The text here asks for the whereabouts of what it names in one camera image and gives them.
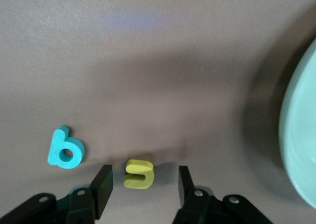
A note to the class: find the pale green plate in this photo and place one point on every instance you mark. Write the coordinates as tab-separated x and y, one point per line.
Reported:
303	135

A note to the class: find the yellow foam letter u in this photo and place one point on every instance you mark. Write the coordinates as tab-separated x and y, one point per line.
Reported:
138	167

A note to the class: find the brown table cover sheet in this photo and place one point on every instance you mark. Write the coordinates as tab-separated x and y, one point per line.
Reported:
148	60

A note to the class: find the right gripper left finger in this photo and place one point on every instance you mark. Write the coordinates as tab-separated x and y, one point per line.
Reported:
101	189

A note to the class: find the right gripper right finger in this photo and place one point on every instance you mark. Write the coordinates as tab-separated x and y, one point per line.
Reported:
185	189

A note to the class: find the teal foam letter b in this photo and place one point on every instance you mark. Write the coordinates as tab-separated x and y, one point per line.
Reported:
55	145

